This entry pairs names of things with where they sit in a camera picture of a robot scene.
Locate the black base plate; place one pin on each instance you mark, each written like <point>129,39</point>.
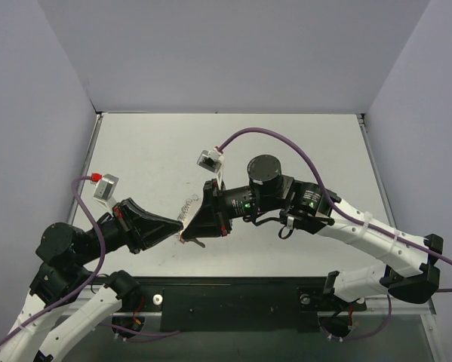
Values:
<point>235,304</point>

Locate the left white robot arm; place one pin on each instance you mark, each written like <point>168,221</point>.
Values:
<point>71,259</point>

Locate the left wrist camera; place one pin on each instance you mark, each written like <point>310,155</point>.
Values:
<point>103,192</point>

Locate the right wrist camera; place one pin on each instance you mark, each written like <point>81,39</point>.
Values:
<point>213,161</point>

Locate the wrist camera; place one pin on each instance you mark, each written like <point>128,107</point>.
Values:
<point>103,192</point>
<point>213,161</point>

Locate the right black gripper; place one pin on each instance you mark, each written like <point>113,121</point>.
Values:
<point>215,210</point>

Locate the silver key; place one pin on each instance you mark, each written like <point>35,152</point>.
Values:
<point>197,242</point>

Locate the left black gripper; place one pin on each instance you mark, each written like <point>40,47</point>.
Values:
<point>127,226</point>

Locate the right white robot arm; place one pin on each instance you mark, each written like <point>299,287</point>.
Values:
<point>406,268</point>

